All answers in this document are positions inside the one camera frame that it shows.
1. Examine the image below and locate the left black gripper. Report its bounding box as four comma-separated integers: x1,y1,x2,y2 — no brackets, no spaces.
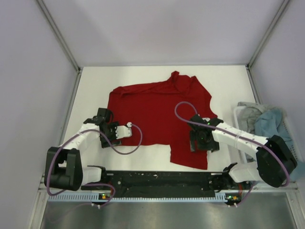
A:
100,121,122,148

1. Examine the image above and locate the red t shirt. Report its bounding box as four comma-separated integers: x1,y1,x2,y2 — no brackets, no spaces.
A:
108,71,217,170

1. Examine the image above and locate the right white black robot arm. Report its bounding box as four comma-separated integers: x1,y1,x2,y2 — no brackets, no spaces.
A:
188,114,297,189

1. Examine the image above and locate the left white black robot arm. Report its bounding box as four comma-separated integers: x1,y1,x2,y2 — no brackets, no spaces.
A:
44,108,121,191

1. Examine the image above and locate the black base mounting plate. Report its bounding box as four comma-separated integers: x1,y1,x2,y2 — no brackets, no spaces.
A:
80,169,251,198

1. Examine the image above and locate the light blue t shirt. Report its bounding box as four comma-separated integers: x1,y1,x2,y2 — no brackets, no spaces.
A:
254,107,305,181

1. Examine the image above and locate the white laundry basket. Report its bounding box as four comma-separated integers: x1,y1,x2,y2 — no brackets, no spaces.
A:
234,106,303,161

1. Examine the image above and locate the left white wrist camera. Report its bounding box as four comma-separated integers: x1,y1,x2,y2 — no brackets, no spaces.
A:
115,122,132,139

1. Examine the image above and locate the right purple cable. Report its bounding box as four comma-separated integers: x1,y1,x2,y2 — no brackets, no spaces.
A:
174,102,291,207

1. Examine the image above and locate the light blue cable duct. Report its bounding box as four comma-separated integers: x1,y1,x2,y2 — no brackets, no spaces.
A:
48,192,240,204

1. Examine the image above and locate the right aluminium frame post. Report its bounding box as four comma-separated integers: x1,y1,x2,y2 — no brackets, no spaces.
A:
246,0,292,71

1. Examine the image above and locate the aluminium frame post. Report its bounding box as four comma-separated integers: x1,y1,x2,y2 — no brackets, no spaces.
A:
35,0,81,73
246,0,292,71

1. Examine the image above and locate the left aluminium frame post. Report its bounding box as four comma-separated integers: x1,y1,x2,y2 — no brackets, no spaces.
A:
35,0,81,73

